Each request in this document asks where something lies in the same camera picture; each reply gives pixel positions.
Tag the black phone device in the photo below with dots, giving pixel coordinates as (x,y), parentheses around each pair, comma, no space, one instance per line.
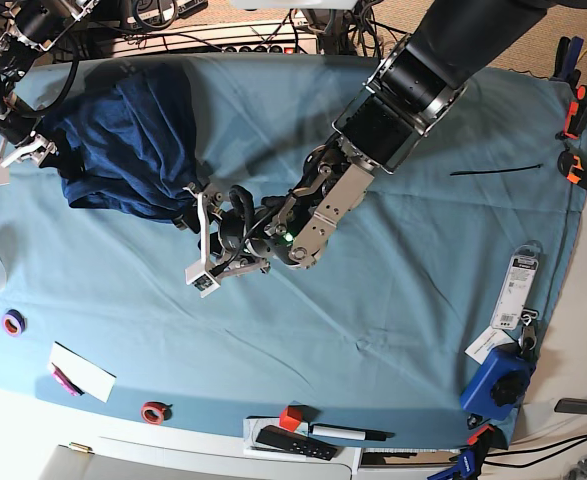
(571,406)

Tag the blue t-shirt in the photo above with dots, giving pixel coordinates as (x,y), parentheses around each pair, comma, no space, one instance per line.
(130,147)

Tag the white black marker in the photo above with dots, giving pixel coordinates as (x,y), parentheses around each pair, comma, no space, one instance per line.
(345,433)

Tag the red cube block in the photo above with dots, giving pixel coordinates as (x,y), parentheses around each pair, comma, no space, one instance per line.
(291,418)

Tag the orange black clamp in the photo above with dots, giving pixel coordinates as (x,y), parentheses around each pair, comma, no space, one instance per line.
(576,117)

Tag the purple tape roll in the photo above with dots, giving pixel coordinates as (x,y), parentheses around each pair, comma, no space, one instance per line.
(13,323)

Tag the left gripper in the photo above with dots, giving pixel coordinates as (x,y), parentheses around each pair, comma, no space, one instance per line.
(240,244)

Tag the white power strip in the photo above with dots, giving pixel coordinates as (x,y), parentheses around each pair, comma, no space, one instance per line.
(279,36)

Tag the orange black utility knife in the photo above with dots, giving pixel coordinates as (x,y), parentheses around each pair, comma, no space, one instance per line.
(573,168)

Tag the black zip tie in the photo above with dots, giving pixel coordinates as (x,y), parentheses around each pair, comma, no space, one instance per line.
(495,171)

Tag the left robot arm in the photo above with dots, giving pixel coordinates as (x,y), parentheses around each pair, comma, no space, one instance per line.
(410,91)

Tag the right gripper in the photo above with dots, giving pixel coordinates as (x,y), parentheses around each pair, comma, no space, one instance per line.
(19,127)

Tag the white paper tag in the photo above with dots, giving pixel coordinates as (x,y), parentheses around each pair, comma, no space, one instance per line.
(489,339)

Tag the blue box with black knob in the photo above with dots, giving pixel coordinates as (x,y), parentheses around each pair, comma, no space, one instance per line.
(498,385)

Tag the blue orange bottom clamp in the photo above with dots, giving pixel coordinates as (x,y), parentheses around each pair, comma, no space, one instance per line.
(468,464)

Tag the white notepad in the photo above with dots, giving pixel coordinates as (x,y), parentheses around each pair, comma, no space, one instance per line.
(92,379)

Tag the clear blister pack with label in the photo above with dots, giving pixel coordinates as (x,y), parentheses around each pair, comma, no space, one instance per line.
(518,281)

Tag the blue black spring clamp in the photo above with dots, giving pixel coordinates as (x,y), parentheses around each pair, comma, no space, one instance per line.
(566,59)

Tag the black remote control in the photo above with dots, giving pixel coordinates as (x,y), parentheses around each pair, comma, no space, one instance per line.
(278,438)

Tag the red tape roll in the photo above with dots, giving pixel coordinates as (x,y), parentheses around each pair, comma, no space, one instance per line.
(155,413)

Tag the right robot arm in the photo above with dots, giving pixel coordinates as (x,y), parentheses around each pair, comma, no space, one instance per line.
(32,29)

